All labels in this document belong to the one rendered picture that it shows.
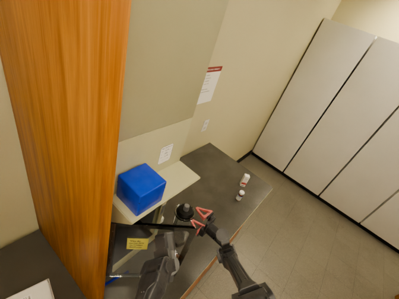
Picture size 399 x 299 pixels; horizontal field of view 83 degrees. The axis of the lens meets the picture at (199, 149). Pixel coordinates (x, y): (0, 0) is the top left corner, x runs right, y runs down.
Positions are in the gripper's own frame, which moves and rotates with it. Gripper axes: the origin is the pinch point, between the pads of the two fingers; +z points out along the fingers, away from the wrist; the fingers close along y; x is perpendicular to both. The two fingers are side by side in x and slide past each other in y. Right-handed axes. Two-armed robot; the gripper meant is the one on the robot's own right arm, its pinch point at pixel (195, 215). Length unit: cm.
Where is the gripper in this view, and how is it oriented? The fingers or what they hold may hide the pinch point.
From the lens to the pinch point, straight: 114.8
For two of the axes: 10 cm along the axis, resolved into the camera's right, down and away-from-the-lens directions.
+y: 2.7, -7.8, -5.6
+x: -6.2, 3.1, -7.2
